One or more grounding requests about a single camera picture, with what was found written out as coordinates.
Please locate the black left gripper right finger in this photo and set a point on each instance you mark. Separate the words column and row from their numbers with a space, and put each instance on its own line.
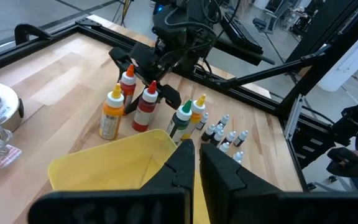
column 244, row 202

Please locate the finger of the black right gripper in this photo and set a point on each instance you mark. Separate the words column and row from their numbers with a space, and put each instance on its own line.
column 118, row 57
column 171, row 96

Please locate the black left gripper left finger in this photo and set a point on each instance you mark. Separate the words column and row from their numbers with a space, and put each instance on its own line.
column 154, row 202

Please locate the slim orange bottle yellow cap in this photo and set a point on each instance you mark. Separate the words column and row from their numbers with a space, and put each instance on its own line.
column 197, row 107

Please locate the large green bottle green cap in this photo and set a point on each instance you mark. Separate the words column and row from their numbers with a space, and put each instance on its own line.
column 179, row 124

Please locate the large dark-red bottle red cap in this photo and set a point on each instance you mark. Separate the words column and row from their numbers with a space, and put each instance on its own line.
column 143, row 112

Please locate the small dark dropper bottle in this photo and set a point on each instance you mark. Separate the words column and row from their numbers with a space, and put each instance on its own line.
column 218, row 127
column 217, row 137
column 208, row 133
column 241, row 138
column 202, row 119
column 238, row 156
column 224, row 119

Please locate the small green dropper bottle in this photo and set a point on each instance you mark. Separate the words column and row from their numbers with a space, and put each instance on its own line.
column 224, row 147

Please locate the large orange bottle yellow cap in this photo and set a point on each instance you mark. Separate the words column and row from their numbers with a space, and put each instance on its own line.
column 110, row 118

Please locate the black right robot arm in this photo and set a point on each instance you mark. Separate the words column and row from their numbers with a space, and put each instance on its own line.
column 179, row 31

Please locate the yellow translucent plastic bin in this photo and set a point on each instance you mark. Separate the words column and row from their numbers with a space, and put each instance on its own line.
column 113, row 161

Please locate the small red-brown dropper bottle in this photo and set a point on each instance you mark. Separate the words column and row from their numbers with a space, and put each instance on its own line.
column 229, row 137

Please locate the black side desk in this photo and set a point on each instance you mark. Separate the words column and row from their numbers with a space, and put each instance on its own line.
column 241, row 34

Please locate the silver aluminium profile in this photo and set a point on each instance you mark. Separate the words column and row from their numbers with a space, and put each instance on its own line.
column 293, row 118

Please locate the black stand strut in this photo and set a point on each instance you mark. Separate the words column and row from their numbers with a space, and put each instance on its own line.
column 275, row 68

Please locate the black background equipment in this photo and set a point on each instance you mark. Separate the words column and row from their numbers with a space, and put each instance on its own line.
column 356, row 161

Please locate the grey office chair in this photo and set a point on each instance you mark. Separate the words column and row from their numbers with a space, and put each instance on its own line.
column 267, row 18

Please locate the white lamp shade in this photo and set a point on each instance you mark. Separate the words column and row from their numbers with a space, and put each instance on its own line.
column 2, row 102

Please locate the black stand pole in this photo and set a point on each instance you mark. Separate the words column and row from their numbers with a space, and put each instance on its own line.
column 334, row 34

